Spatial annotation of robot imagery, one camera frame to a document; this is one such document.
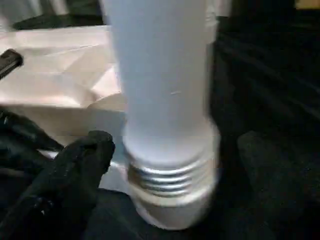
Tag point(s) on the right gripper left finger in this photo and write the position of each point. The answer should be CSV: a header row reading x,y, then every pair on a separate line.
x,y
55,195

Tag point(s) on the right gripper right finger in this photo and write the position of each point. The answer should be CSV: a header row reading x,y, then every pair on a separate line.
x,y
290,200

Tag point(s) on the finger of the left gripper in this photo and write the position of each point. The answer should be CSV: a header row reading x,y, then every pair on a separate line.
x,y
11,61
25,145

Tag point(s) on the white plastic table top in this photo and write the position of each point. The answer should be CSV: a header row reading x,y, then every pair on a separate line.
x,y
50,65

